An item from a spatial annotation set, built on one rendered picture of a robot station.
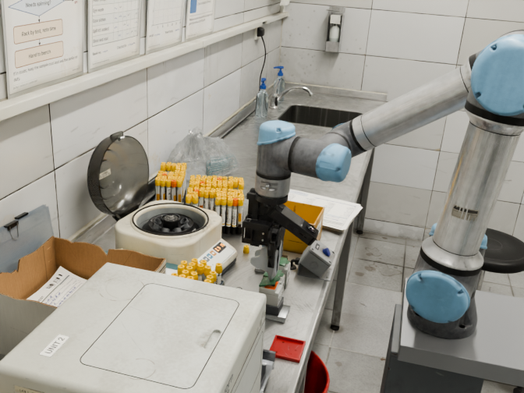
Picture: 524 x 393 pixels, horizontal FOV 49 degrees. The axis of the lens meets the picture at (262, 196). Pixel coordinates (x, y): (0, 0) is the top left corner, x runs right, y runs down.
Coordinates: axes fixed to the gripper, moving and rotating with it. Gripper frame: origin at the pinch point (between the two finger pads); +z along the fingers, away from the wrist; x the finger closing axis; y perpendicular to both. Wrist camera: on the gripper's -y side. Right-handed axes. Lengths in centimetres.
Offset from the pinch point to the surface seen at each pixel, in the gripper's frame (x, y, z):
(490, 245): -110, -62, 33
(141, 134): -49, 58, -11
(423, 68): -241, -24, -12
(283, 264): -11.8, 0.6, 3.6
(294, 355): 13.5, -8.8, 10.1
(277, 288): -0.3, -1.0, 3.3
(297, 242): -31.2, 1.1, 6.9
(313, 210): -43.9, -0.3, 2.1
